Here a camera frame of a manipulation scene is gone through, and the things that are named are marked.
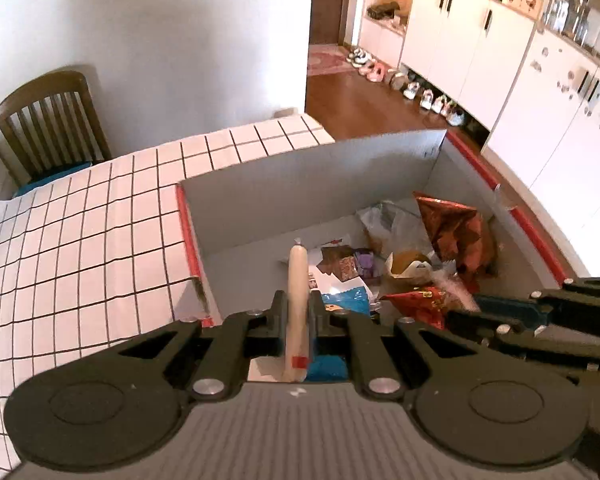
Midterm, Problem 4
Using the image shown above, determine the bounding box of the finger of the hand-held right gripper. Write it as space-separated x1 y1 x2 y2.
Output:
447 310 600 376
475 276 600 334

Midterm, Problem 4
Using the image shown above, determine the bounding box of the red cardboard box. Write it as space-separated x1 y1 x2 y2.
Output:
175 129 578 386

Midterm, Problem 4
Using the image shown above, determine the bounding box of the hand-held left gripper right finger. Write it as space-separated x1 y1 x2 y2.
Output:
308 290 486 401

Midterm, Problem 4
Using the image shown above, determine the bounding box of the tan round pastry packet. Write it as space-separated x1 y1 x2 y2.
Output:
384 249 435 281

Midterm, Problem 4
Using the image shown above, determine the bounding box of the wooden chair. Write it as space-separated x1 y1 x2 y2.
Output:
0 71 113 196

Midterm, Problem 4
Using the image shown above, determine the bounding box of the patterned rug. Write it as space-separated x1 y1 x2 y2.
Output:
307 44 361 78

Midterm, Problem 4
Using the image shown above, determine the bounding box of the brown triangular snack packet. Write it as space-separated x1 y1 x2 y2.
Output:
412 191 498 281

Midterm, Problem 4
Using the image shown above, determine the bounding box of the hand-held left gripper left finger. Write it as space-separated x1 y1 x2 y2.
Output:
117 290 289 401

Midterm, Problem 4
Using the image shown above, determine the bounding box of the blue snack packet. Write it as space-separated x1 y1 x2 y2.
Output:
307 280 373 383

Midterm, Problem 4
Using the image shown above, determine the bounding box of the row of shoes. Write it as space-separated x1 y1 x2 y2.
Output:
347 47 468 128

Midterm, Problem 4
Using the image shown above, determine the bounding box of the clear plastic snack packet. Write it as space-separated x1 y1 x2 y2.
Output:
356 200 436 261

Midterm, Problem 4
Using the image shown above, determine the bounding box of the dark brown bag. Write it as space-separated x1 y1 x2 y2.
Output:
367 2 401 21

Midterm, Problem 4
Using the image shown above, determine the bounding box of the red snack packet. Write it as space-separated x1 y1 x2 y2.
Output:
380 286 451 331

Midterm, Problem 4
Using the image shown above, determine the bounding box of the group of glass jars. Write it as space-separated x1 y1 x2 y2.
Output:
542 0 600 66

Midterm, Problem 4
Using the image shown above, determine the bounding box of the beige sausage stick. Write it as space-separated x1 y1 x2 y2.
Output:
281 237 311 383

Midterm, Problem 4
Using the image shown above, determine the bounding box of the brown wooden door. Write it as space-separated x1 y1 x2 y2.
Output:
310 0 356 46

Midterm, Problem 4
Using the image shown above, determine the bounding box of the white red-print snack packet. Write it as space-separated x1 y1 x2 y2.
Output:
280 232 366 296

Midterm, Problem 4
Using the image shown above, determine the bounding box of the white wall cabinet unit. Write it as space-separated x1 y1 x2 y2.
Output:
347 0 600 271

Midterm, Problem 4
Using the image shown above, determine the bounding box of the small purple candy packet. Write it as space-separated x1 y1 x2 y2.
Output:
354 250 382 281

